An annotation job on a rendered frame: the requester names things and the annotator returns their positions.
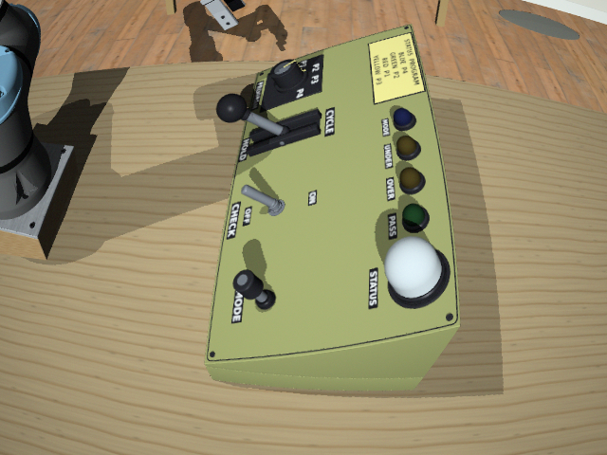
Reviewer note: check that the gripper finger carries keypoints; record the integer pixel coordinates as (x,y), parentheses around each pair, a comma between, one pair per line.
(235,4)
(221,13)

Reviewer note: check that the green control console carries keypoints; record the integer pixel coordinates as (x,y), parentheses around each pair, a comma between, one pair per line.
(321,207)

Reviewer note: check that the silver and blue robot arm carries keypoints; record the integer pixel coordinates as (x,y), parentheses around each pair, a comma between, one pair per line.
(25,170)

